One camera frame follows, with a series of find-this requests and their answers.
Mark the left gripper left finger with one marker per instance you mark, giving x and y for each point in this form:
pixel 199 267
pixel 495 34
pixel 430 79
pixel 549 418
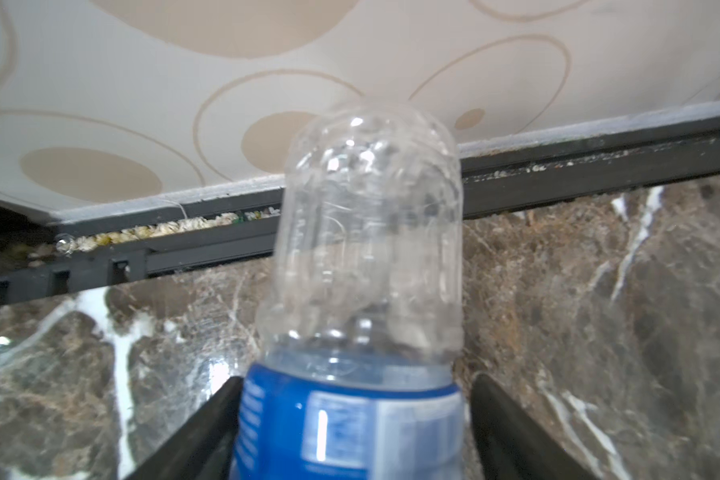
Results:
pixel 202 449

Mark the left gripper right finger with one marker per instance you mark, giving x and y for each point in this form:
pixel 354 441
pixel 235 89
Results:
pixel 510 444

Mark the blue label clear bottle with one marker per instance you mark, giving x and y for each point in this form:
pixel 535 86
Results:
pixel 364 318

